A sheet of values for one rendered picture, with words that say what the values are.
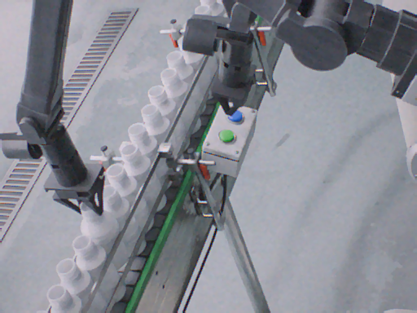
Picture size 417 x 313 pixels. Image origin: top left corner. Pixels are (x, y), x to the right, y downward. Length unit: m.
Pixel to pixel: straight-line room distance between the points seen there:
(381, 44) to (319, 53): 0.08
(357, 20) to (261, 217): 2.07
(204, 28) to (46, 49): 0.36
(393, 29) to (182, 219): 0.87
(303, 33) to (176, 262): 0.85
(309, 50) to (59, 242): 2.35
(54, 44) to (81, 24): 3.20
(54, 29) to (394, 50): 0.50
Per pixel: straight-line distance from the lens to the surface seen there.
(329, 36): 1.12
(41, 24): 1.32
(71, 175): 1.54
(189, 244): 1.91
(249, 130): 1.80
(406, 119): 1.45
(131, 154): 1.74
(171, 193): 1.87
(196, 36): 1.58
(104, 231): 1.64
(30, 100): 1.43
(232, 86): 1.63
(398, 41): 1.13
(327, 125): 3.42
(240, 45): 1.57
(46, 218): 3.51
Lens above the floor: 2.26
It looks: 41 degrees down
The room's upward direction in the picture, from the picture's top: 20 degrees counter-clockwise
